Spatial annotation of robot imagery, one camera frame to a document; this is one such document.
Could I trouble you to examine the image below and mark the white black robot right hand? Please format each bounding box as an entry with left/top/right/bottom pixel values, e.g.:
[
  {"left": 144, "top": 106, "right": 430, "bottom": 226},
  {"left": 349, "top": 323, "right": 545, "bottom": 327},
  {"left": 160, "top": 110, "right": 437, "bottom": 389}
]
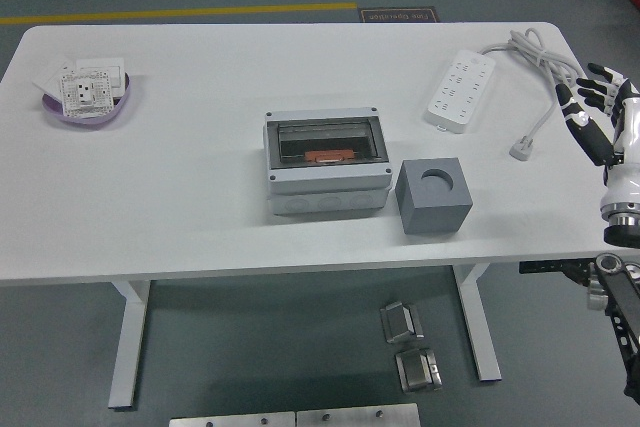
[{"left": 555, "top": 62, "right": 640, "bottom": 221}]

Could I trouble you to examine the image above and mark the orange cylinder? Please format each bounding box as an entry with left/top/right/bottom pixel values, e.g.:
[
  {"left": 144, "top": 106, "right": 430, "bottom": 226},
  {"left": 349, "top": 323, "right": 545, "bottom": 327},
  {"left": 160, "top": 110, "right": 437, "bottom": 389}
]
[{"left": 304, "top": 148, "right": 359, "bottom": 166}]

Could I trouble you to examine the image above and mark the grey box with clear lid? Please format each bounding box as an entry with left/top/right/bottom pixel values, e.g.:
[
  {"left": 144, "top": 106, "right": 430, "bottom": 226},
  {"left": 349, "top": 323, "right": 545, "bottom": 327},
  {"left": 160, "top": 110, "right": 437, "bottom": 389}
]
[{"left": 263, "top": 105, "right": 392, "bottom": 218}]

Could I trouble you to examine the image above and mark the grey cube with round hole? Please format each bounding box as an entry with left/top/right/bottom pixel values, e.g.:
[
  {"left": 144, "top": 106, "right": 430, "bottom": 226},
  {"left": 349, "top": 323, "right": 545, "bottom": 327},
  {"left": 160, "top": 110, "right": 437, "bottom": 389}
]
[{"left": 394, "top": 157, "right": 474, "bottom": 236}]

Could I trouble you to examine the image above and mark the black perforated bar under table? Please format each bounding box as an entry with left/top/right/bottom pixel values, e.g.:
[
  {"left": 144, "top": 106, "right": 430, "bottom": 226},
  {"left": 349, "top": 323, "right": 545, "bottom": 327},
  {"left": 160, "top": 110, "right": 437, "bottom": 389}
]
[{"left": 518, "top": 259, "right": 596, "bottom": 276}]

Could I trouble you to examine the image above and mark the white power strip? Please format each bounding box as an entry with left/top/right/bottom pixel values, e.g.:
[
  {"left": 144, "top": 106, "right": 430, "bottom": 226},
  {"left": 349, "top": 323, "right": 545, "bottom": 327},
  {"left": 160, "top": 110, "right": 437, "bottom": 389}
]
[{"left": 423, "top": 48, "right": 496, "bottom": 134}]

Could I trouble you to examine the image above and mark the white table leg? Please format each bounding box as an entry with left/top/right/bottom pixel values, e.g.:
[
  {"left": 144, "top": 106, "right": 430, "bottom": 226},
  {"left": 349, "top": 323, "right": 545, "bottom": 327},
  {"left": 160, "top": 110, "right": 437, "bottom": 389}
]
[
  {"left": 107, "top": 279, "right": 151, "bottom": 409},
  {"left": 452, "top": 264, "right": 503, "bottom": 382}
]

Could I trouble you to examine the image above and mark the black floor sign with lettering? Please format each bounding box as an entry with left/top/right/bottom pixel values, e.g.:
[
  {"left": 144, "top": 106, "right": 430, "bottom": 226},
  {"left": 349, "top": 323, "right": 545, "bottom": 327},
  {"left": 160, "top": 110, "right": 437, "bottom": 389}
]
[{"left": 357, "top": 6, "right": 441, "bottom": 25}]

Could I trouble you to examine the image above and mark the small metal clamp block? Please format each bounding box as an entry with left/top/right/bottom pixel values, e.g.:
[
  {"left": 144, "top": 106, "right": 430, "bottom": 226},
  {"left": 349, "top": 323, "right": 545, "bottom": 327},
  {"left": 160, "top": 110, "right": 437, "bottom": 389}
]
[
  {"left": 394, "top": 346, "right": 444, "bottom": 393},
  {"left": 379, "top": 300, "right": 425, "bottom": 345}
]

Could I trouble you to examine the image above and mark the metal plate with screws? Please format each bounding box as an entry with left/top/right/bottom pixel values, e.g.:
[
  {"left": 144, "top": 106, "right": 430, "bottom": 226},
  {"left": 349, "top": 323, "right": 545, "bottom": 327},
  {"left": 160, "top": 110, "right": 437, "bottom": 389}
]
[
  {"left": 168, "top": 411, "right": 296, "bottom": 427},
  {"left": 296, "top": 402, "right": 421, "bottom": 427}
]

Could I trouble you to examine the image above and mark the yellow floor tape line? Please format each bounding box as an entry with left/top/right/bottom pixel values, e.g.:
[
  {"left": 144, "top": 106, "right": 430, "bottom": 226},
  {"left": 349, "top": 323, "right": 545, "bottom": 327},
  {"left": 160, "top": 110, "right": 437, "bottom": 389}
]
[{"left": 0, "top": 1, "right": 359, "bottom": 27}]

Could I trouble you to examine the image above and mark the purple bowl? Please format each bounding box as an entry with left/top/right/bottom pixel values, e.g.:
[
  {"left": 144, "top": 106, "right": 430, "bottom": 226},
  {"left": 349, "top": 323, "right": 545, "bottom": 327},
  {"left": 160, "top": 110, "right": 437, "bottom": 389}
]
[{"left": 39, "top": 71, "right": 132, "bottom": 128}]

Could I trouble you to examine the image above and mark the white printed socket panel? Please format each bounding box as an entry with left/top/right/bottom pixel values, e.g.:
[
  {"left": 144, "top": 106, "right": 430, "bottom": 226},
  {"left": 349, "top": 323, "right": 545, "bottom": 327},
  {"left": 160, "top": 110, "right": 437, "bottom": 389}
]
[{"left": 54, "top": 69, "right": 112, "bottom": 120}]

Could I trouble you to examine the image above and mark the white power cord with plug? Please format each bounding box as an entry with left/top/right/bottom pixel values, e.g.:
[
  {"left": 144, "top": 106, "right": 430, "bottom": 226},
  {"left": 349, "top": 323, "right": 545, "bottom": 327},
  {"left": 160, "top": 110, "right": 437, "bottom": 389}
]
[{"left": 477, "top": 27, "right": 584, "bottom": 162}]

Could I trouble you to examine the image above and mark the white switch plate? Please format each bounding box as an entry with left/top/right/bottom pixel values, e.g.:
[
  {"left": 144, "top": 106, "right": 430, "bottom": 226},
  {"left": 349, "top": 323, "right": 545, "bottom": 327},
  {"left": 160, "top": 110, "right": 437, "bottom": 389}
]
[
  {"left": 74, "top": 56, "right": 126, "bottom": 91},
  {"left": 31, "top": 54, "right": 76, "bottom": 98}
]

